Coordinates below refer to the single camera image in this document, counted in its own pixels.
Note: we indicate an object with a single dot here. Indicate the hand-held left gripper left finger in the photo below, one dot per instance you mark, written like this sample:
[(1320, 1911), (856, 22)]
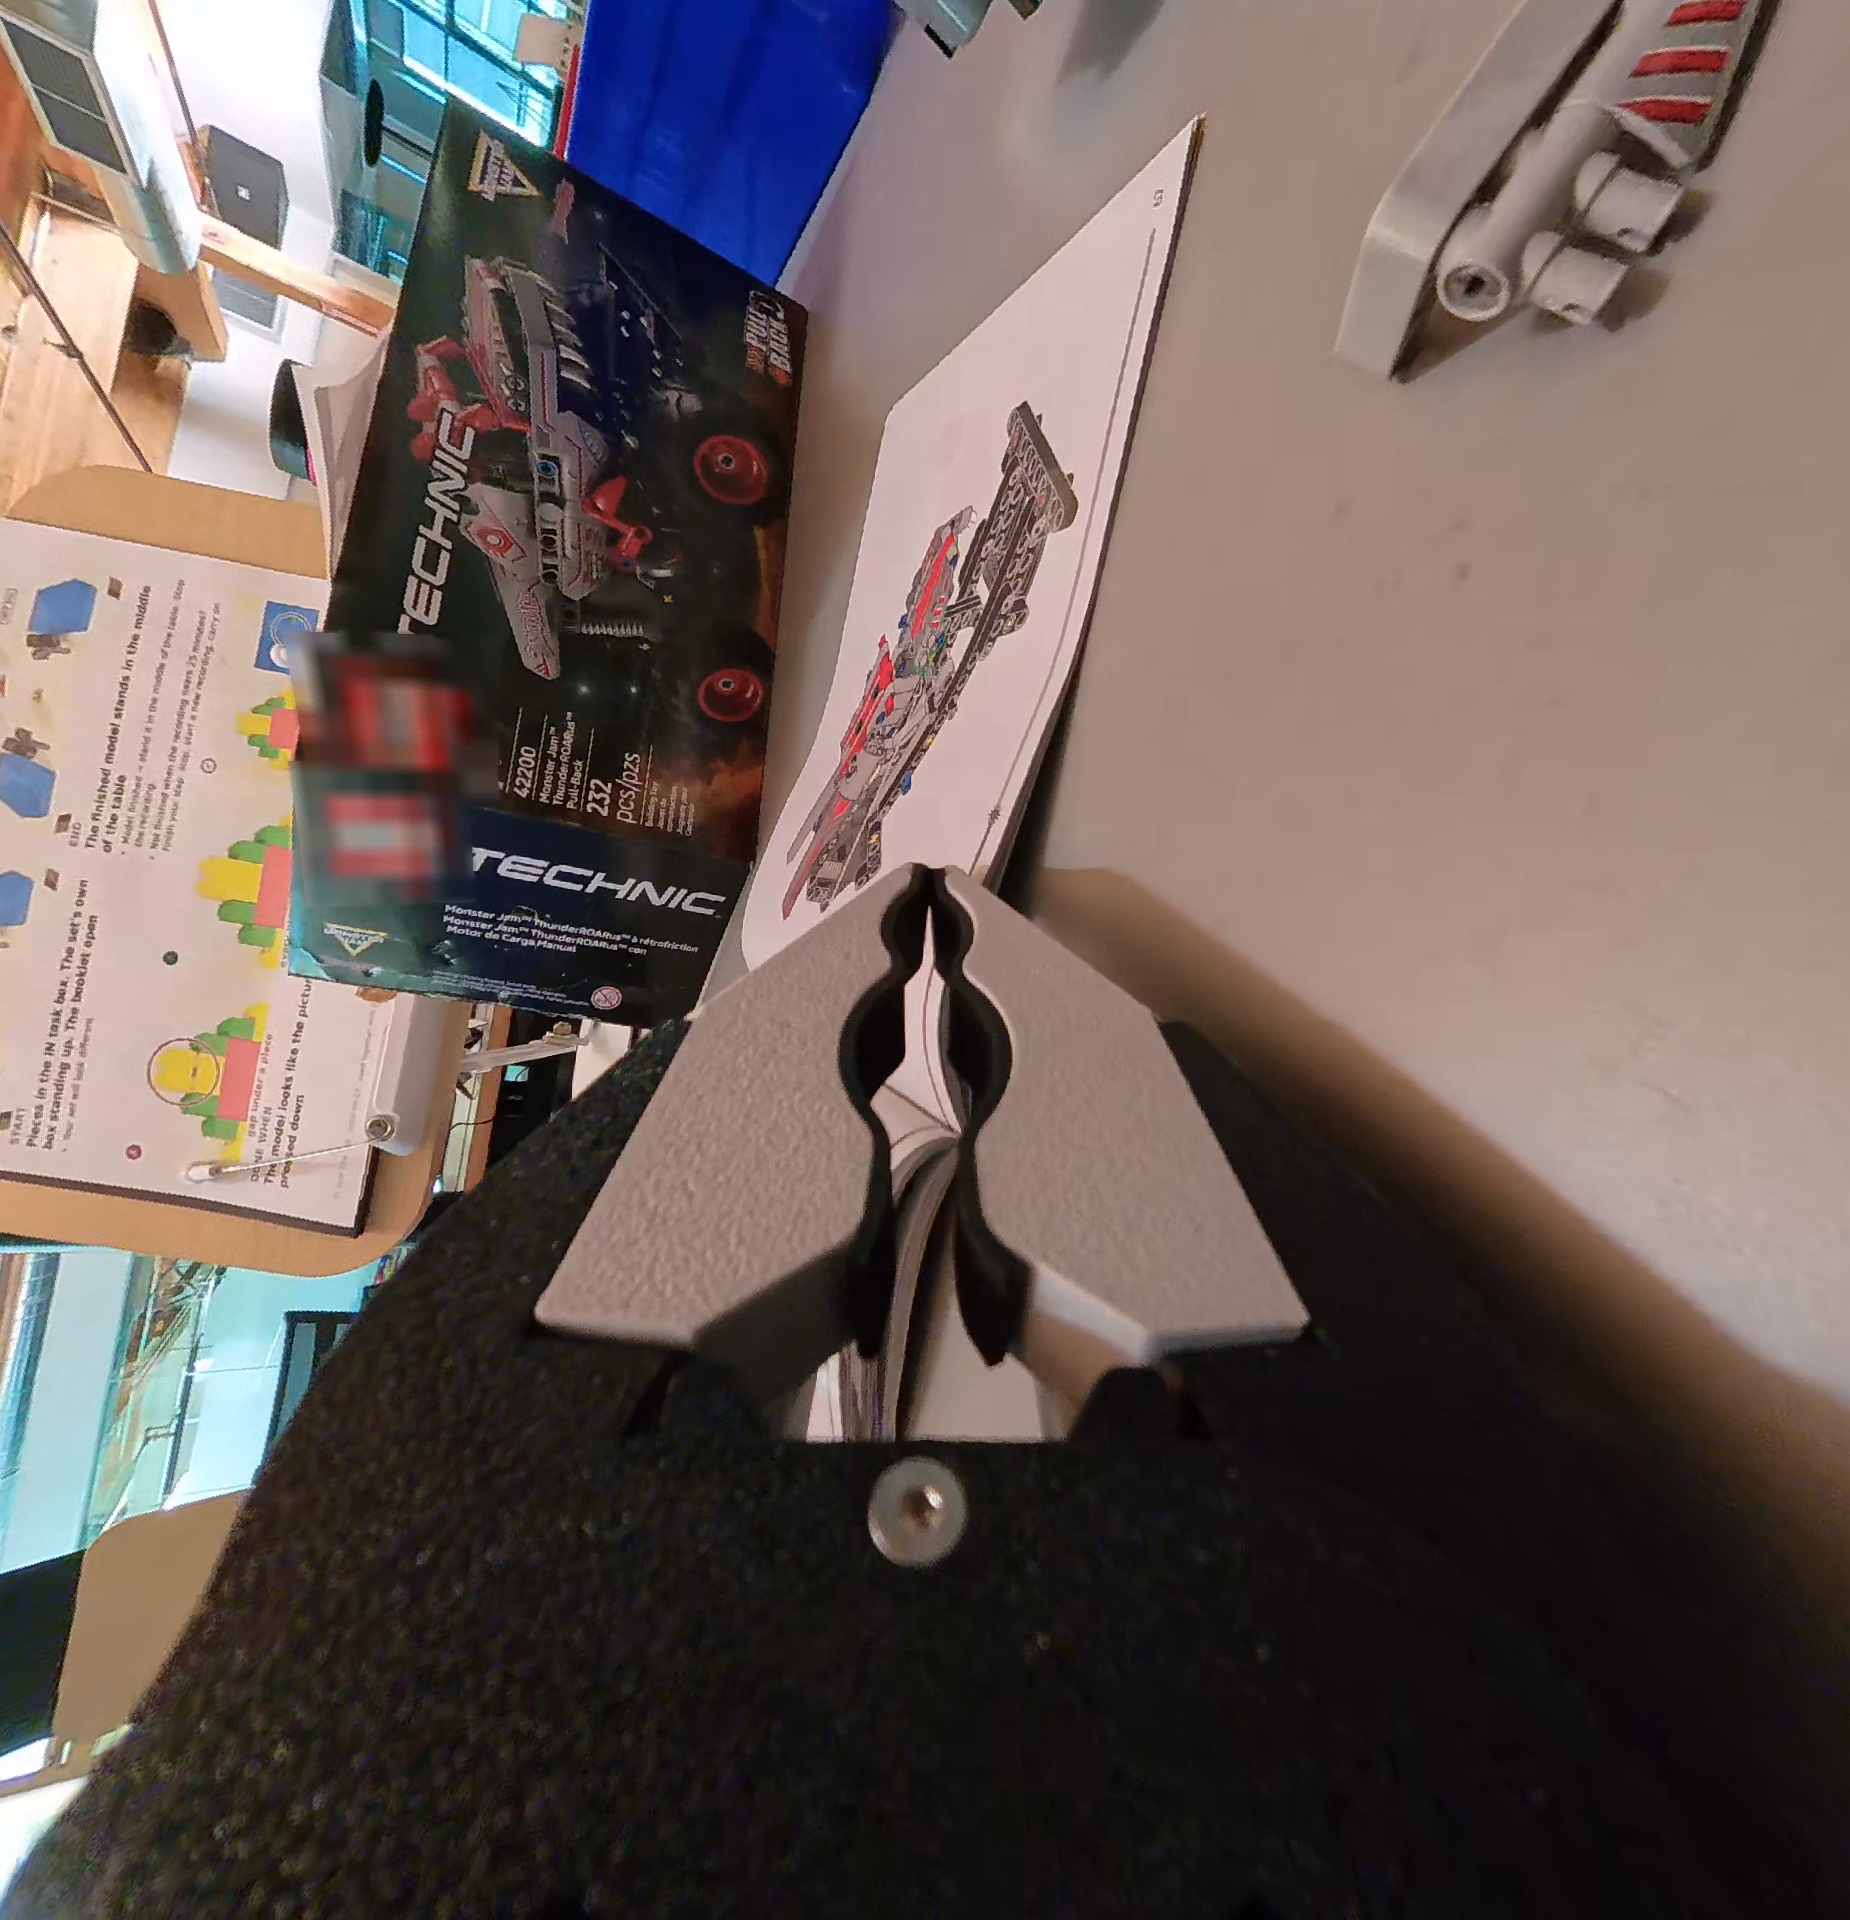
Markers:
[(686, 1185)]

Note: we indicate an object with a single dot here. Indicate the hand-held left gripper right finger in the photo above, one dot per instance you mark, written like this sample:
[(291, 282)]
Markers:
[(1120, 1169)]

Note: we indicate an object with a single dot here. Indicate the white instruction booklet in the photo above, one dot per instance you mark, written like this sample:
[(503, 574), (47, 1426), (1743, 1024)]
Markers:
[(1017, 374)]

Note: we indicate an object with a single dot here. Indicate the grey desk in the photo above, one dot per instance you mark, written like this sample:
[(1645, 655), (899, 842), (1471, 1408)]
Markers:
[(1466, 675)]

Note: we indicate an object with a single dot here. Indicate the task instruction sheet on clipboard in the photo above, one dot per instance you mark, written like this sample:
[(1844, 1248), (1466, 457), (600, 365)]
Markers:
[(147, 495)]

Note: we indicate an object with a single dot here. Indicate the printed instruction sheet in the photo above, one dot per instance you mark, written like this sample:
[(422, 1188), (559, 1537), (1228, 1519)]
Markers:
[(115, 902)]

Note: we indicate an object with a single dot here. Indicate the tan wooden board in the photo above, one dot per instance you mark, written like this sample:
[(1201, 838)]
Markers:
[(147, 1622)]

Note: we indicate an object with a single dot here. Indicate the dark toy set box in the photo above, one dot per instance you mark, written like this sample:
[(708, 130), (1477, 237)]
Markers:
[(611, 299)]

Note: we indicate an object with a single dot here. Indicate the grey toy panel red stripes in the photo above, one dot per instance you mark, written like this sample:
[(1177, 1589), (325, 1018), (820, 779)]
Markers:
[(1429, 225)]

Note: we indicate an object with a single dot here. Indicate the wooden shelf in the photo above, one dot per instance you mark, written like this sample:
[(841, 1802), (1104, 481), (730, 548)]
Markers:
[(56, 374)]

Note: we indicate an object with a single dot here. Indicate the blue plastic bin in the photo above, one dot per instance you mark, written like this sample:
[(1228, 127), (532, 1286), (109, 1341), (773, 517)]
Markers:
[(715, 120)]

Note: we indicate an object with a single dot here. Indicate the black speaker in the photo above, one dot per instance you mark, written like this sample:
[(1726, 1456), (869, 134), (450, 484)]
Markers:
[(246, 187)]

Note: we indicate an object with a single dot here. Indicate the grey toy brick piece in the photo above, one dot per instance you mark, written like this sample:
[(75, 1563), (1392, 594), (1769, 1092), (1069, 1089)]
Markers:
[(954, 21)]

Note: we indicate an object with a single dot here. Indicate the white air conditioner unit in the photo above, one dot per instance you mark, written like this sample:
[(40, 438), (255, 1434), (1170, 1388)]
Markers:
[(115, 134)]

